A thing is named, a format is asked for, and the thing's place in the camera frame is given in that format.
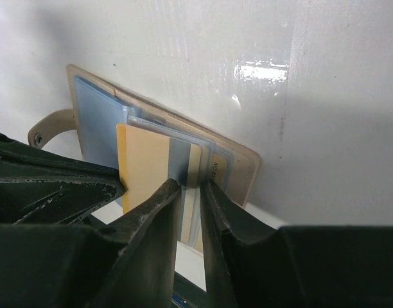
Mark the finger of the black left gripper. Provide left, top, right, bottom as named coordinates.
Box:
left=0, top=132, right=126, bottom=224

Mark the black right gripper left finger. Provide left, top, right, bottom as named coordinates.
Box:
left=0, top=179, right=181, bottom=307

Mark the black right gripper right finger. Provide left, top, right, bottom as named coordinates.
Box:
left=200, top=182, right=393, bottom=307

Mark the gold card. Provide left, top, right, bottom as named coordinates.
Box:
left=116, top=124, right=202, bottom=213

